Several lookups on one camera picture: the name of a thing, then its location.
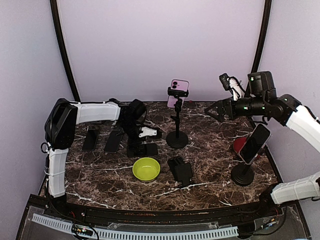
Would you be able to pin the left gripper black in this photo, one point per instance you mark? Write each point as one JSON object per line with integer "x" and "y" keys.
{"x": 132, "y": 142}

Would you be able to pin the left black corner post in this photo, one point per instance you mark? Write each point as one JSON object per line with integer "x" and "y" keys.
{"x": 63, "y": 50}

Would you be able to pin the red bowl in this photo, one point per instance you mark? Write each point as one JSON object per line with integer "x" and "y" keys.
{"x": 239, "y": 143}

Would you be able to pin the green bowl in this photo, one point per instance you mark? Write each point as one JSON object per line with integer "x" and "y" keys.
{"x": 146, "y": 169}

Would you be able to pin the white cable duct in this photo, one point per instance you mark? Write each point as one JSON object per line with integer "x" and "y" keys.
{"x": 119, "y": 231}

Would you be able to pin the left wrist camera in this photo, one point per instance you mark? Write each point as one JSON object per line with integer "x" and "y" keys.
{"x": 146, "y": 131}

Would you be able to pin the right black corner post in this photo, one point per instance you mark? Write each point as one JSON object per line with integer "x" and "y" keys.
{"x": 262, "y": 35}

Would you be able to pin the large black phone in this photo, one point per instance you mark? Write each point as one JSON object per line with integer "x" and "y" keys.
{"x": 147, "y": 150}

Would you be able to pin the black right phone stand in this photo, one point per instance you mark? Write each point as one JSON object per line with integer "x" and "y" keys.
{"x": 243, "y": 174}

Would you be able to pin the dark blue phone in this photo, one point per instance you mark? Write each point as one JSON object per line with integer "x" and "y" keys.
{"x": 91, "y": 139}

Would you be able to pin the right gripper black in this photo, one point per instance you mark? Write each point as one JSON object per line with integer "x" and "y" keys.
{"x": 222, "y": 109}

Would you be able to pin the black tall phone stand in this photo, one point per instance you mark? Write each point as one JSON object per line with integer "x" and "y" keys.
{"x": 177, "y": 139}

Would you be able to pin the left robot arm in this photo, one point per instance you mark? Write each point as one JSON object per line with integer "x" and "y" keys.
{"x": 61, "y": 125}

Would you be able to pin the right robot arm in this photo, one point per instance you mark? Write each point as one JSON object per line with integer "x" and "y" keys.
{"x": 263, "y": 101}

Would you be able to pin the phone on right stand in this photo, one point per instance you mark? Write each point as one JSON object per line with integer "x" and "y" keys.
{"x": 254, "y": 143}

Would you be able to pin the black corner post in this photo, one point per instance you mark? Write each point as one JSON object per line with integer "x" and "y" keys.
{"x": 262, "y": 35}
{"x": 63, "y": 50}

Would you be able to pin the black front rail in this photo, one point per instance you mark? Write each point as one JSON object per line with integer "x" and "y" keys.
{"x": 98, "y": 216}

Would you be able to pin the pink phone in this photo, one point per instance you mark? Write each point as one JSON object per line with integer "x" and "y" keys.
{"x": 178, "y": 90}

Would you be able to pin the purple edged phone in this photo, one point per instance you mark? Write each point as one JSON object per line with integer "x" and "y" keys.
{"x": 113, "y": 142}

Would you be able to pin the black folding phone stand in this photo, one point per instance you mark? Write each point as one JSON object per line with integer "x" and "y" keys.
{"x": 181, "y": 171}

